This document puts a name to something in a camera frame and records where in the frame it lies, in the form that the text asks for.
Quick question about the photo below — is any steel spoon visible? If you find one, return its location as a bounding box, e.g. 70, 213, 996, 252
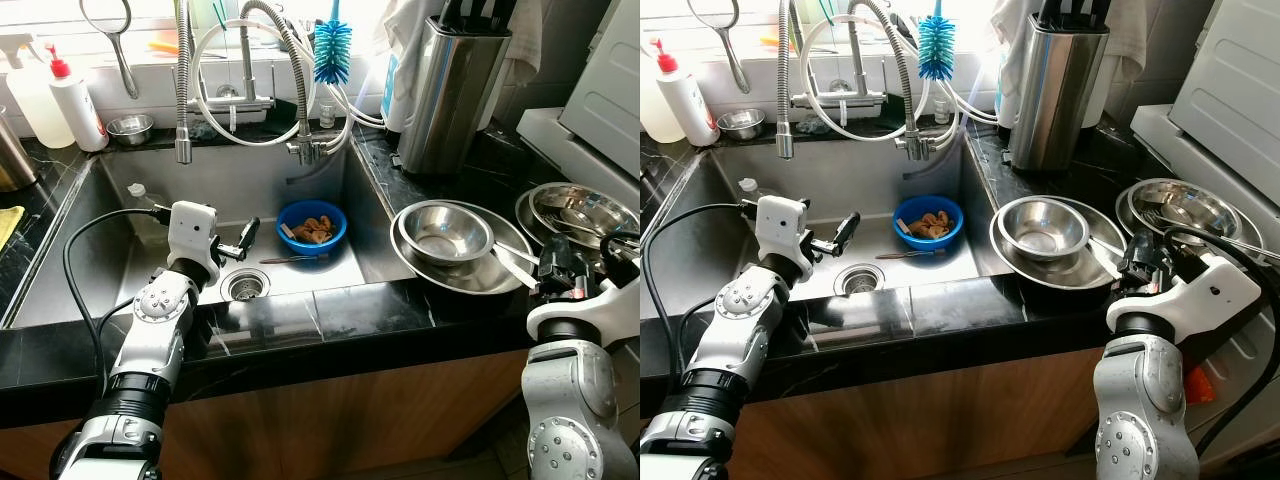
494, 252, 539, 292
1090, 243, 1126, 283

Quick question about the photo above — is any large steel plate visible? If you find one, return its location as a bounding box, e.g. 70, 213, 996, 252
989, 196, 1131, 291
389, 199, 538, 297

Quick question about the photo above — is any sink drain strainer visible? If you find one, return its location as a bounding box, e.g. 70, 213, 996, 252
219, 267, 272, 304
836, 263, 888, 298

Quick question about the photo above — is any shallow steel dish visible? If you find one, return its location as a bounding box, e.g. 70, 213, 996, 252
530, 186, 641, 246
1128, 182, 1244, 241

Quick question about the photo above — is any blue plastic bowl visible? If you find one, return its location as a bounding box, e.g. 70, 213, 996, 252
275, 199, 349, 254
892, 194, 966, 252

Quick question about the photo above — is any orange cloth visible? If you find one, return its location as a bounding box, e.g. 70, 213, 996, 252
298, 212, 343, 244
912, 208, 956, 241

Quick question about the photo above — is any clear plastic bottle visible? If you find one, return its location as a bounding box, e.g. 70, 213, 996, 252
127, 182, 173, 246
737, 177, 776, 226

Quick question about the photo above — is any stainless steel sink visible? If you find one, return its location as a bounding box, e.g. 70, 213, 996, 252
8, 140, 419, 331
655, 140, 1011, 326

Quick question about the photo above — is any steel mixing bowl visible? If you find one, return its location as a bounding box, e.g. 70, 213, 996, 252
402, 199, 495, 267
997, 196, 1091, 263

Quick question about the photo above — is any red plastic stool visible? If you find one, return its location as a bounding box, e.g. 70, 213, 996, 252
1183, 363, 1218, 406

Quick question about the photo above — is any silver spring neck faucet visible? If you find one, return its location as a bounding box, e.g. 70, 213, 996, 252
792, 0, 963, 163
205, 0, 349, 167

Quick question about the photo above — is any small steel bowl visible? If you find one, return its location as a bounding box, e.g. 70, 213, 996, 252
106, 113, 156, 148
716, 108, 766, 141

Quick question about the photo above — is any clear spray bottle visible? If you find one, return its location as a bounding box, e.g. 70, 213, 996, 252
0, 33, 77, 150
640, 60, 686, 144

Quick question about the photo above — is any steel knife block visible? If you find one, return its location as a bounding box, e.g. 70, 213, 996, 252
396, 14, 514, 178
1008, 15, 1111, 173

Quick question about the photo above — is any white bottle red cap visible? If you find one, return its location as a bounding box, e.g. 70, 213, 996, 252
44, 43, 110, 154
648, 38, 719, 149

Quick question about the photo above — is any teal bottle brush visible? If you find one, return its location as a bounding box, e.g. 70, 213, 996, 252
917, 0, 958, 83
313, 0, 354, 87

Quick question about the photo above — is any white detergent bottle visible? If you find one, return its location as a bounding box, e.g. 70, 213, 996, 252
993, 50, 1021, 126
382, 50, 426, 136

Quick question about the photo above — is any wooden base cabinet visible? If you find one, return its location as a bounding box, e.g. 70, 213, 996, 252
0, 345, 536, 480
640, 345, 1111, 480

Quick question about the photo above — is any yellow cloth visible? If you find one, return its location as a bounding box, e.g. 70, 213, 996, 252
0, 205, 26, 253

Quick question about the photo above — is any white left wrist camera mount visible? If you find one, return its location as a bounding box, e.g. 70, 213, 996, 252
757, 195, 813, 263
164, 200, 220, 269

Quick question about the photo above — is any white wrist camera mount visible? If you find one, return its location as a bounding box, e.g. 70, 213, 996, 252
164, 200, 220, 269
526, 275, 641, 343
1105, 252, 1263, 346
757, 195, 813, 263

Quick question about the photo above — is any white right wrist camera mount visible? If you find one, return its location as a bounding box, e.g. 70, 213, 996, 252
1105, 252, 1263, 346
526, 275, 641, 343

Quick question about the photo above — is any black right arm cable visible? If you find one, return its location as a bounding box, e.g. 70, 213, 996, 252
1160, 225, 1280, 456
598, 228, 641, 286

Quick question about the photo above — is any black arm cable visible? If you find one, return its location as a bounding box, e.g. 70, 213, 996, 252
1160, 225, 1280, 456
62, 207, 173, 396
598, 228, 641, 286
642, 203, 766, 401

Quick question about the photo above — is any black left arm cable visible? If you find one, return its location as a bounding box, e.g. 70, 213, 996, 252
62, 207, 173, 396
642, 203, 766, 401

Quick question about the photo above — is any silver flexible hose faucet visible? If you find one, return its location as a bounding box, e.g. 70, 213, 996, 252
172, 0, 197, 165
775, 0, 799, 161

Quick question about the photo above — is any white hose loop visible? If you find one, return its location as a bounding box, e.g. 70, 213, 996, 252
190, 18, 353, 146
797, 15, 961, 143

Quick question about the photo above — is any white water hose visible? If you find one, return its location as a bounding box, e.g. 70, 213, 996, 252
330, 80, 391, 131
940, 80, 1001, 126

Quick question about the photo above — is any round wire sieve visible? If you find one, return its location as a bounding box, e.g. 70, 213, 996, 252
79, 0, 142, 101
686, 0, 751, 96

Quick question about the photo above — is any steel mug with handle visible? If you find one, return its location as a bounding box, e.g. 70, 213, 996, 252
0, 105, 38, 194

